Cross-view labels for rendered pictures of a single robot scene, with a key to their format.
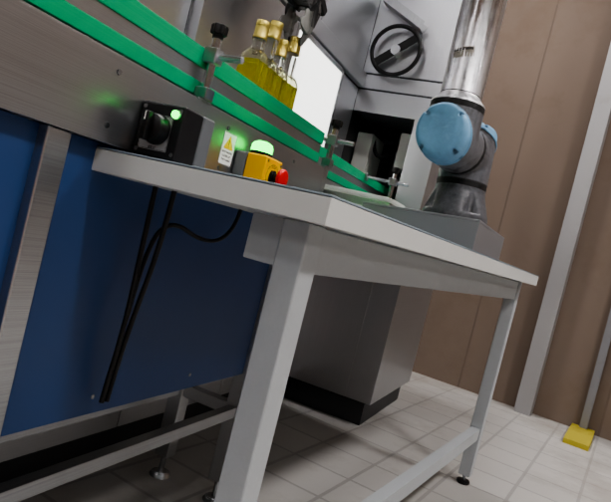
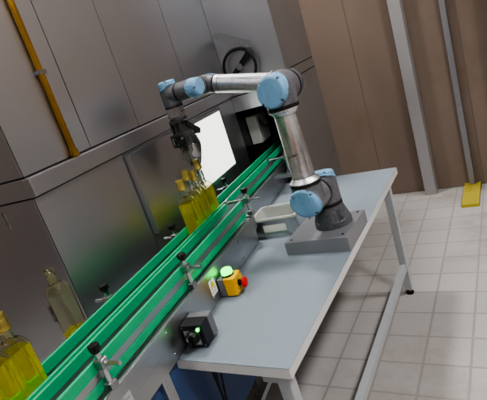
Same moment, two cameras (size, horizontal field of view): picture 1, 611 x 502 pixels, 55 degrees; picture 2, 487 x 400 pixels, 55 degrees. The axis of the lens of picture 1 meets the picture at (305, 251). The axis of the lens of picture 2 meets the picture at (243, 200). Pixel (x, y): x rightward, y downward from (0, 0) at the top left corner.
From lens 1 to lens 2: 0.92 m
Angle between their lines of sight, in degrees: 15
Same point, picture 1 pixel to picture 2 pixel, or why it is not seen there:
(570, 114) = not seen: outside the picture
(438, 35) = (260, 42)
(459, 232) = (340, 244)
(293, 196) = (273, 371)
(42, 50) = (146, 367)
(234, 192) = (249, 371)
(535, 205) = (376, 59)
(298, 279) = (291, 387)
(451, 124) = (307, 201)
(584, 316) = (442, 116)
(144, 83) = (175, 321)
